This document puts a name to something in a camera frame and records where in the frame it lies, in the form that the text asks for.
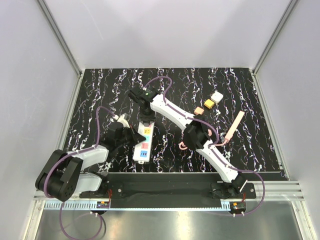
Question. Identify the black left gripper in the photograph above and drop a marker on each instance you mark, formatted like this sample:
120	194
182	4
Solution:
136	138

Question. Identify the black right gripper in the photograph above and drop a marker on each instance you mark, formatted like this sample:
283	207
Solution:
146	118

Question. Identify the white power strip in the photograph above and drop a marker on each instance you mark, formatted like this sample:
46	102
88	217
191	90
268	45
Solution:
142	151

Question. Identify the orange plug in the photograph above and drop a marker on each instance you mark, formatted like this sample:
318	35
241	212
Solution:
199	111

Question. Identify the yellow plug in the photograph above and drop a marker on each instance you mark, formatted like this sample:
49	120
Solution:
209	104

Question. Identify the white square plug adapter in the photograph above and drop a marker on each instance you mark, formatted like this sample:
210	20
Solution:
216	97

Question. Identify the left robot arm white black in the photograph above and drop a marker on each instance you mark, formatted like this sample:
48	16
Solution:
63	175

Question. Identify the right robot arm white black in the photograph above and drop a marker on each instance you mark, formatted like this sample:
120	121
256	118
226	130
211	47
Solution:
198	135

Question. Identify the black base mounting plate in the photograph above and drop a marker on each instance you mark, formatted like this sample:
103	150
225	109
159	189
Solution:
167	191

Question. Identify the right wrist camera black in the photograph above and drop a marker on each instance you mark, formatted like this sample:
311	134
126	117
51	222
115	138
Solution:
138	93

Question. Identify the left aluminium frame post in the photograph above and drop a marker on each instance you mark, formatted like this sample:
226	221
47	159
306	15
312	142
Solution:
44	8

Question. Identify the aluminium frame post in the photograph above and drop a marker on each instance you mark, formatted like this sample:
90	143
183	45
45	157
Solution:
44	8
275	34

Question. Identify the right aluminium frame post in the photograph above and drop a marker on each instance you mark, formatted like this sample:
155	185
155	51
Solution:
275	34

